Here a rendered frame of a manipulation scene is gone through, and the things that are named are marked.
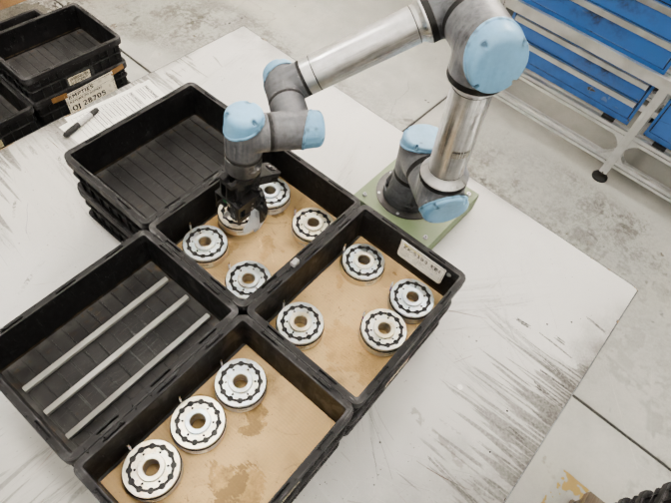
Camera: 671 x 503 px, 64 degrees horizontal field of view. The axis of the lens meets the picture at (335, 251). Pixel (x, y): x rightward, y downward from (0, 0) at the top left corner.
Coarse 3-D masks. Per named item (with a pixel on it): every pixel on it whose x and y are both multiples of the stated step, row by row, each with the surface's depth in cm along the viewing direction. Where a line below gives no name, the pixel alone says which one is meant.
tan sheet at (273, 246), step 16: (288, 208) 138; (304, 208) 139; (320, 208) 139; (208, 224) 132; (272, 224) 135; (288, 224) 135; (240, 240) 131; (256, 240) 131; (272, 240) 132; (288, 240) 132; (240, 256) 128; (256, 256) 129; (272, 256) 129; (288, 256) 130; (224, 272) 125; (272, 272) 127
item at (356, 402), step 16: (368, 208) 128; (384, 224) 126; (416, 240) 124; (304, 256) 118; (432, 256) 122; (288, 272) 115; (272, 288) 113; (256, 304) 110; (256, 320) 108; (432, 320) 114; (416, 336) 110; (400, 352) 108; (320, 368) 104; (384, 368) 107; (336, 384) 103; (368, 384) 103; (352, 400) 101
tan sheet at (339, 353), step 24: (360, 240) 135; (336, 264) 130; (312, 288) 125; (336, 288) 126; (360, 288) 127; (384, 288) 128; (432, 288) 129; (336, 312) 123; (360, 312) 123; (336, 336) 119; (408, 336) 121; (336, 360) 116; (360, 360) 117; (384, 360) 117; (360, 384) 114
